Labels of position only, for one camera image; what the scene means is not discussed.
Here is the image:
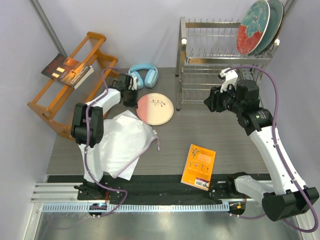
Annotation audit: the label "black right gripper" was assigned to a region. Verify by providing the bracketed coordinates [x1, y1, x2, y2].
[203, 81, 244, 115]

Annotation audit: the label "dark paperback book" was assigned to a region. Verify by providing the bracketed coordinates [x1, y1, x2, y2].
[41, 53, 94, 89]

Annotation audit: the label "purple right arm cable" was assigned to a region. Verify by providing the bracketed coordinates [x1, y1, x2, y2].
[223, 65, 318, 234]

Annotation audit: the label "pink and cream plate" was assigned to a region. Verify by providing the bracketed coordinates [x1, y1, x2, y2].
[136, 93, 175, 126]

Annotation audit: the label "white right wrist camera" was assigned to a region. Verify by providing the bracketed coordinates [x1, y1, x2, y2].
[218, 67, 238, 93]

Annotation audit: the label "red and teal plate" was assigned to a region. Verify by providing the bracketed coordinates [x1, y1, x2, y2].
[236, 0, 270, 55]

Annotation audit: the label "clear zip pouch purple trim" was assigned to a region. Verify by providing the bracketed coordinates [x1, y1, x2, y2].
[99, 110, 160, 181]

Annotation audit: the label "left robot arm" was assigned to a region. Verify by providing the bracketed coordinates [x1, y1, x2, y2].
[71, 73, 139, 200]

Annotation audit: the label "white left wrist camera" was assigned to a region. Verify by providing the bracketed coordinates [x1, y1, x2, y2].
[128, 76, 139, 91]

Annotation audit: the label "orange paperback book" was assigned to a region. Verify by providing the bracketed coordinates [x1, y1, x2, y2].
[180, 144, 216, 191]

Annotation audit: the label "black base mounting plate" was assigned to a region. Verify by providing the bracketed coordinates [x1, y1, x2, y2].
[74, 179, 245, 205]

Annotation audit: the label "light blue headphones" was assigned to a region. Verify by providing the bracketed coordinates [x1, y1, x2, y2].
[128, 63, 159, 90]

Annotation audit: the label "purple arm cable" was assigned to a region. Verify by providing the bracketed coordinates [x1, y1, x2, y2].
[83, 65, 130, 217]
[223, 65, 318, 234]

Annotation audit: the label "light teal plate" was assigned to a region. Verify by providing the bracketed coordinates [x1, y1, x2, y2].
[254, 0, 285, 56]

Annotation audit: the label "stainless steel dish rack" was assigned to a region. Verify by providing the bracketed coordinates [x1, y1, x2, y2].
[175, 17, 280, 111]

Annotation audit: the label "dark teal floral plate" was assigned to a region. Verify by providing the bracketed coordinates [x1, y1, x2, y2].
[272, 1, 286, 48]

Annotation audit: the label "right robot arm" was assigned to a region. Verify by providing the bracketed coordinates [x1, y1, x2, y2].
[204, 79, 319, 222]

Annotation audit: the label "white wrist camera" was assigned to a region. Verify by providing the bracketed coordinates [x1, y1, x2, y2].
[218, 67, 238, 93]
[128, 76, 139, 91]

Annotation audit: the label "orange wooden rack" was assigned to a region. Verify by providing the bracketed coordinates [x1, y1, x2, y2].
[27, 31, 119, 141]

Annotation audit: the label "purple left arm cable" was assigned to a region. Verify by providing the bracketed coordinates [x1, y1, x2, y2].
[83, 65, 130, 217]

